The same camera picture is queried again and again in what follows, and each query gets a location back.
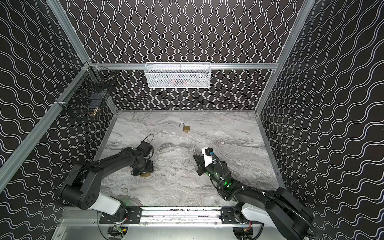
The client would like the small brass padlock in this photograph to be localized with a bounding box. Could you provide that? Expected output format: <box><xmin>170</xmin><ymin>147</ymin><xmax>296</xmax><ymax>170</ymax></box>
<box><xmin>179</xmin><ymin>123</ymin><xmax>191</xmax><ymax>134</ymax></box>

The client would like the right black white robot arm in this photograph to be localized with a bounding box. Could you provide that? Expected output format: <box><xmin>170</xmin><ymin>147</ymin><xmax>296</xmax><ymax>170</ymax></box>
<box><xmin>193</xmin><ymin>153</ymin><xmax>319</xmax><ymax>240</ymax></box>

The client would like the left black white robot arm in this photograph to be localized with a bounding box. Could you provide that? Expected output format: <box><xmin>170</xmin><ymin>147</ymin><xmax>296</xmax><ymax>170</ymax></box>
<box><xmin>57</xmin><ymin>141</ymin><xmax>154</xmax><ymax>223</ymax></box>

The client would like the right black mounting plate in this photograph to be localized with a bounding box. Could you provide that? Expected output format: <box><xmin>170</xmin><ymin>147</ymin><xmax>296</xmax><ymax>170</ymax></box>
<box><xmin>219</xmin><ymin>207</ymin><xmax>249</xmax><ymax>225</ymax></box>

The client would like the black mounting plate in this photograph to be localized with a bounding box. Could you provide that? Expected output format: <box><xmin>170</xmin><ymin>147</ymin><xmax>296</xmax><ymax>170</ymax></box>
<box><xmin>99</xmin><ymin>207</ymin><xmax>143</xmax><ymax>225</ymax></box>
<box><xmin>219</xmin><ymin>207</ymin><xmax>249</xmax><ymax>225</ymax></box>

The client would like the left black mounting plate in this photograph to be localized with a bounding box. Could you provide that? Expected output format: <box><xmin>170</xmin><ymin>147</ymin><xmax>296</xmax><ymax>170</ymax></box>
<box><xmin>99</xmin><ymin>207</ymin><xmax>143</xmax><ymax>225</ymax></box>

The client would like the brass item in black basket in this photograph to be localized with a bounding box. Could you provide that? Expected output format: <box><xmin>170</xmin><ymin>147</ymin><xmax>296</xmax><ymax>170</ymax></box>
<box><xmin>90</xmin><ymin>108</ymin><xmax>100</xmax><ymax>117</ymax></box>

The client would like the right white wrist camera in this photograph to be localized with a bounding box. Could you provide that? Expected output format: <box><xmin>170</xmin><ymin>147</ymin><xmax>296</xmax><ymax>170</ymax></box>
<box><xmin>202</xmin><ymin>147</ymin><xmax>216</xmax><ymax>167</ymax></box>

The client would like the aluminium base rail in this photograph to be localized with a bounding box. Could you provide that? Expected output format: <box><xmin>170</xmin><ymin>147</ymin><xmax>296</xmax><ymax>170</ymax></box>
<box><xmin>61</xmin><ymin>204</ymin><xmax>277</xmax><ymax>228</ymax></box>

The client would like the white mesh wall basket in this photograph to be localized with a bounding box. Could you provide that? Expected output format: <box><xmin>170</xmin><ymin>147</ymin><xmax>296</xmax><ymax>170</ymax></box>
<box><xmin>144</xmin><ymin>62</ymin><xmax>212</xmax><ymax>89</ymax></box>

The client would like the black wire wall basket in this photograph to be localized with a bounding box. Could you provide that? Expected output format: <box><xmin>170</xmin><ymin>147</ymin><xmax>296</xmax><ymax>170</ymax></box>
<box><xmin>61</xmin><ymin>66</ymin><xmax>118</xmax><ymax>122</ymax></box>

